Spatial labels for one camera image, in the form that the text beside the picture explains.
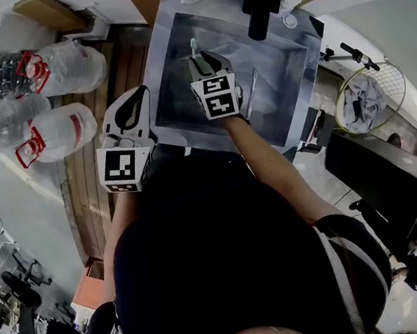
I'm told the black box beside sink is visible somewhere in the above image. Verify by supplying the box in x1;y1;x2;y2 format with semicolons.
292;106;338;156

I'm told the black office chair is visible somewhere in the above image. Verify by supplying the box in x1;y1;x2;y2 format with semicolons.
0;252;91;334

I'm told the person's left forearm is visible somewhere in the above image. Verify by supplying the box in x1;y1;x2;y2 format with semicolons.
95;188;153;306

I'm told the steel sink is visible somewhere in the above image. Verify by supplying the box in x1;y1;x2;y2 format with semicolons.
135;0;339;177

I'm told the grey cloth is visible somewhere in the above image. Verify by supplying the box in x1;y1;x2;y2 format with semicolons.
339;71;390;135

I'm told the clear plastic water jug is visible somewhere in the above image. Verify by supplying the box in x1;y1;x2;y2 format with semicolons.
0;92;56;149
10;100;102;171
14;36;111;101

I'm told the orange box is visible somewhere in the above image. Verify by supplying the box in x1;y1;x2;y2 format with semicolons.
66;254;118;324

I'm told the pink grey toothbrush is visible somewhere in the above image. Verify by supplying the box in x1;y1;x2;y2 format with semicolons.
240;67;264;119

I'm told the person's black shirt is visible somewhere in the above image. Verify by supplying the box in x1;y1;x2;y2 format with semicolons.
69;122;399;334

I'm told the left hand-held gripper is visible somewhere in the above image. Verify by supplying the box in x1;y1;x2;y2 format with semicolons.
88;84;163;198

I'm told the round sink button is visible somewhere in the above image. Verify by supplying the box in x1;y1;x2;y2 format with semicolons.
281;13;299;29

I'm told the brown cardboard box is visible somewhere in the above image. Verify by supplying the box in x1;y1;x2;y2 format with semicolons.
10;0;101;40

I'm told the white green toothbrush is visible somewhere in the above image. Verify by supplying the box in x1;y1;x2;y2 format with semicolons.
189;37;201;62

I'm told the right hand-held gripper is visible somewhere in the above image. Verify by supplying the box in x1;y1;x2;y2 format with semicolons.
185;46;245;123

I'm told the wooden slat pallet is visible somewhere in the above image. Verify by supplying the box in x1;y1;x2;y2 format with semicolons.
44;22;176;265

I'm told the black faucet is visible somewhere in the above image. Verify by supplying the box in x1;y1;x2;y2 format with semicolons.
241;0;290;43

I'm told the person's right forearm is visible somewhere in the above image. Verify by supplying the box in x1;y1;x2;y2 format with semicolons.
220;105;337;233

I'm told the wire basket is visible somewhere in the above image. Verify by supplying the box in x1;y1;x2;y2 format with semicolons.
330;59;412;137

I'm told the black cabinet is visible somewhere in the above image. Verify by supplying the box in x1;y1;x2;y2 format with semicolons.
321;122;417;260

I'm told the dark filled plastic jug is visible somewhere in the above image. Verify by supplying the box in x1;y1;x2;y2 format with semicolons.
0;49;41;101

